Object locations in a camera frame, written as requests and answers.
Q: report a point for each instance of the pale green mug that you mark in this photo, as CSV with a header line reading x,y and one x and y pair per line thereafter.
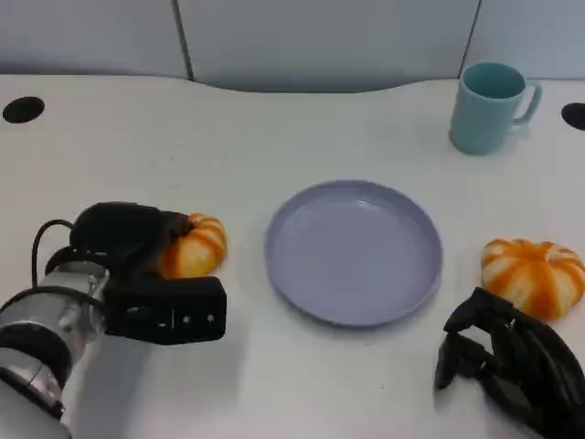
x,y
482,123

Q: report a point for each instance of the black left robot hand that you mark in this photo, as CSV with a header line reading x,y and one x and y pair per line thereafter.
x,y
119,228

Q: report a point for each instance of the orange and white bread roll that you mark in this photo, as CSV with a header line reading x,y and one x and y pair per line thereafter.
x,y
198,251
535,274

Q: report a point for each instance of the grey partition panel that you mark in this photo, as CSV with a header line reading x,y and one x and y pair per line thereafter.
x,y
87,32
535,32
320,41

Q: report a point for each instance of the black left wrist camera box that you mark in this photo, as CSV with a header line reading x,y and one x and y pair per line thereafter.
x,y
169,311

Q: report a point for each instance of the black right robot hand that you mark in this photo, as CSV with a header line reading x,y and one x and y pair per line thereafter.
x,y
539,370

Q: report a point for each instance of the lilac plate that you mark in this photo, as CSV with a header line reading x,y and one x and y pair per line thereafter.
x,y
352,256

